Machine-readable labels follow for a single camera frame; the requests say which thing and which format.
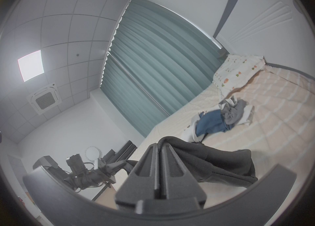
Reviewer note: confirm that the square ceiling light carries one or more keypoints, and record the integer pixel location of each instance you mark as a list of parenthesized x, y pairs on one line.
[(30, 66)]

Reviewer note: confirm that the pile of clothes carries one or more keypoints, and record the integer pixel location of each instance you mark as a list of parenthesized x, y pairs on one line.
[(211, 121)]

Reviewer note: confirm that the black T-shirt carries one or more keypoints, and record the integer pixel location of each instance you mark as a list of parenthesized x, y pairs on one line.
[(209, 161)]

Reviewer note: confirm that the bed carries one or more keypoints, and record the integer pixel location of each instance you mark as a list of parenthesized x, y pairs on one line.
[(270, 121)]

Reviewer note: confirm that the white round fan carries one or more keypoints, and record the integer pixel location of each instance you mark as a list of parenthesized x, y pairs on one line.
[(92, 153)]

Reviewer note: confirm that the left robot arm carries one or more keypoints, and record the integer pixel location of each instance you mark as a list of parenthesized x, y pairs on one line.
[(81, 178)]

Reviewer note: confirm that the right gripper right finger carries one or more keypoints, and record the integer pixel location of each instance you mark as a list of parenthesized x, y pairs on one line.
[(182, 190)]

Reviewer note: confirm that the blue-green curtain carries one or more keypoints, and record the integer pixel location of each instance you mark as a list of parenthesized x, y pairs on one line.
[(160, 47), (128, 92)]

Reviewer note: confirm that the white printed pillow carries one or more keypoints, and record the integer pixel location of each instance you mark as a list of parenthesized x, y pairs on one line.
[(236, 72)]

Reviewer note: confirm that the grey bedside table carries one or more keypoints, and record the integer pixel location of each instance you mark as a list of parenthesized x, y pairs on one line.
[(222, 54)]

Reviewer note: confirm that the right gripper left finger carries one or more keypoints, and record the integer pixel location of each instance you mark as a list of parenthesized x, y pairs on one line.
[(137, 190)]

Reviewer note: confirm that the ceiling air vent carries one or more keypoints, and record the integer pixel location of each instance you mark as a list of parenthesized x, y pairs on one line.
[(44, 99)]

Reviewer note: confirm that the black chest of drawers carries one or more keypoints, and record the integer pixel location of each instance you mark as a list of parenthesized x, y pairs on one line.
[(123, 151)]

